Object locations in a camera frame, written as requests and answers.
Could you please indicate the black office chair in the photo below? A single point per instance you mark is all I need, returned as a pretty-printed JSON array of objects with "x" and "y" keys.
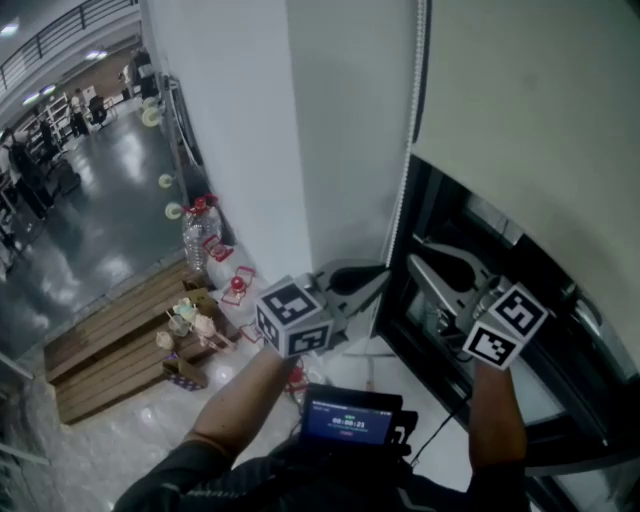
[{"x": 98, "y": 111}]

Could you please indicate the person's left forearm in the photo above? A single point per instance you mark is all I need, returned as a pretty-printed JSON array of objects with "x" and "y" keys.
[{"x": 240, "y": 405}]

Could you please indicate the white storage shelf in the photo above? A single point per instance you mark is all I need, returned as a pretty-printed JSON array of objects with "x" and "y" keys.
[{"x": 45, "y": 120}]

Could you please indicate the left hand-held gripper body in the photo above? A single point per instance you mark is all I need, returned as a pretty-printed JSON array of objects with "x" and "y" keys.
[{"x": 292, "y": 322}]

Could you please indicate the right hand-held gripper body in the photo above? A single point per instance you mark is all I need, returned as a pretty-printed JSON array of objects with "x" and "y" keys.
[{"x": 505, "y": 330}]

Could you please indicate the black chest-mounted display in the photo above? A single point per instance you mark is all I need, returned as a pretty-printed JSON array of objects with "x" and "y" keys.
[{"x": 347, "y": 420}]

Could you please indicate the black rolling suitcase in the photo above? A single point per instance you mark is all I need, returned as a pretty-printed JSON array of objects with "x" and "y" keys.
[{"x": 69, "y": 179}]

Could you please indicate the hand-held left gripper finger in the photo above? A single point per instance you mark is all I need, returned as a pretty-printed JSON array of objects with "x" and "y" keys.
[
  {"x": 327, "y": 272},
  {"x": 360, "y": 302}
]

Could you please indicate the pink drink cup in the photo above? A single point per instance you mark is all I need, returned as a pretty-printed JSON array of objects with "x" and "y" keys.
[{"x": 204, "y": 325}]

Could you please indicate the person's right forearm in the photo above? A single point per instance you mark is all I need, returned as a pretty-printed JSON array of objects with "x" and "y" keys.
[{"x": 497, "y": 420}]

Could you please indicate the cream drink cup with straw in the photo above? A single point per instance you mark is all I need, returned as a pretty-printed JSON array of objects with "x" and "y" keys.
[{"x": 165, "y": 341}]

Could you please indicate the black mezzanine railing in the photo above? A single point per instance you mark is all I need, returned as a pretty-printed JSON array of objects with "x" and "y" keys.
[{"x": 50, "y": 37}]

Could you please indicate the wooden step platform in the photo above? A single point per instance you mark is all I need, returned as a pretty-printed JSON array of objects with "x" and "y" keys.
[{"x": 110, "y": 355}]

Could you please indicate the white roller window blind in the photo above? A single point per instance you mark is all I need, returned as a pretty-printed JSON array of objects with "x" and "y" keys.
[{"x": 525, "y": 100}]

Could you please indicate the black framed window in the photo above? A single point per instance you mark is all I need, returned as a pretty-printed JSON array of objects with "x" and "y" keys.
[{"x": 450, "y": 215}]

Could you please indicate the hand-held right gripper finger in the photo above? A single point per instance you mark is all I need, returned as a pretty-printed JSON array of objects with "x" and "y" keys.
[
  {"x": 440, "y": 295},
  {"x": 485, "y": 275}
]

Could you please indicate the black equipment stand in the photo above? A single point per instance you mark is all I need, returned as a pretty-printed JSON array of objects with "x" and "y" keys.
[{"x": 141, "y": 75}]

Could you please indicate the clear plastic cup with straw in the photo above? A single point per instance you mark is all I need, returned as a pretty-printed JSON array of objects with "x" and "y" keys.
[{"x": 178, "y": 326}]

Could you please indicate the person's grey shirt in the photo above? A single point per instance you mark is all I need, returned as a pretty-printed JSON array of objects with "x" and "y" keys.
[{"x": 200, "y": 480}]

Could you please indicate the teal topped drink cup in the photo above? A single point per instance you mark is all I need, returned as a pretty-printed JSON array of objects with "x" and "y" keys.
[{"x": 184, "y": 308}]

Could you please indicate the grey metal cart with casters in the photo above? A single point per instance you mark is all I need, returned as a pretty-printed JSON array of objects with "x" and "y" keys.
[{"x": 172, "y": 142}]

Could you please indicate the brown paper bag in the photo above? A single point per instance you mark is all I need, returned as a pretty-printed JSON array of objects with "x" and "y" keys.
[{"x": 197, "y": 291}]

